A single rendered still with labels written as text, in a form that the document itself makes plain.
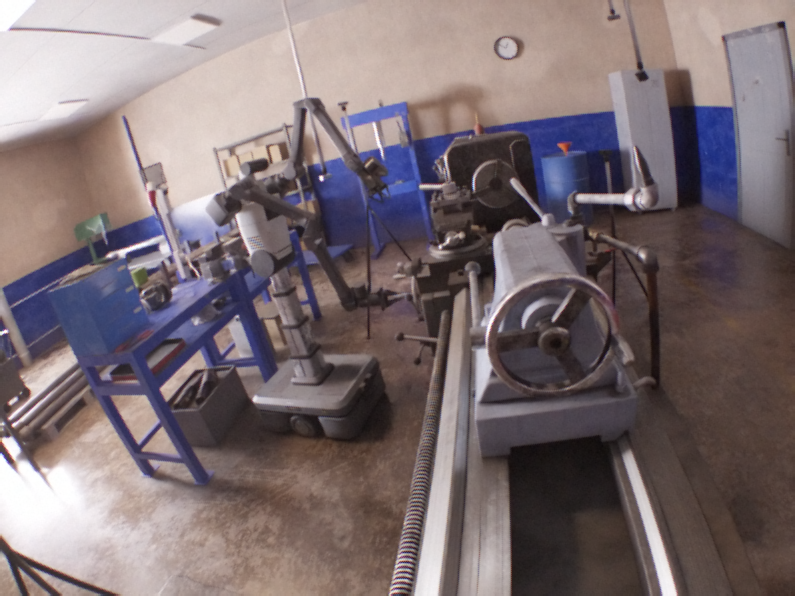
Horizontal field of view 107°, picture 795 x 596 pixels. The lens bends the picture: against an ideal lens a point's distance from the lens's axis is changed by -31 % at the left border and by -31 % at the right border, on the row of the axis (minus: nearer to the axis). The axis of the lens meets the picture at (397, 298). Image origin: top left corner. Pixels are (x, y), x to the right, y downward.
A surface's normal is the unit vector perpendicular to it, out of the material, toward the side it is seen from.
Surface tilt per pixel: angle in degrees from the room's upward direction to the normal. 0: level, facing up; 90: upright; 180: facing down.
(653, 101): 90
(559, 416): 90
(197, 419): 90
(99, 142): 90
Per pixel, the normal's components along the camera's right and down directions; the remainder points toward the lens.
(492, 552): -0.22, -0.91
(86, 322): -0.16, 0.40
